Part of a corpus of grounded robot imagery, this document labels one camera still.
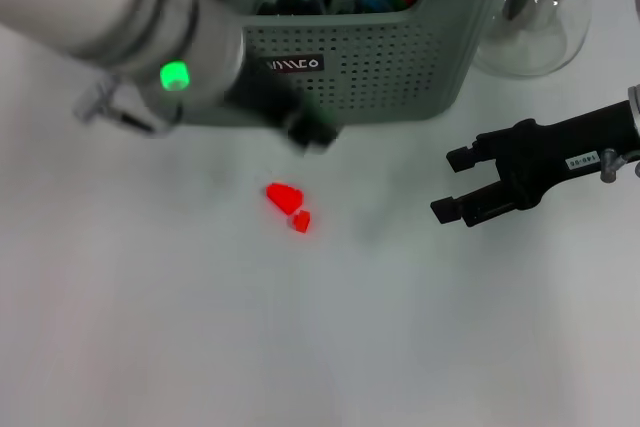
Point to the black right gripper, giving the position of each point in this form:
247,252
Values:
545,157

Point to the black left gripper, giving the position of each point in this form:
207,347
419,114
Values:
270,102

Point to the grey perforated storage bin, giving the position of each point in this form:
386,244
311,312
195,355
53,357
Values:
390,72

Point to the red-orange sloped brick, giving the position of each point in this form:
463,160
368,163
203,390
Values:
285,197

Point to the small red studded brick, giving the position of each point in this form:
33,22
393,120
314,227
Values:
301,222

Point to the glass carafe black lid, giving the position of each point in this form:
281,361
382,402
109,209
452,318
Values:
535,37

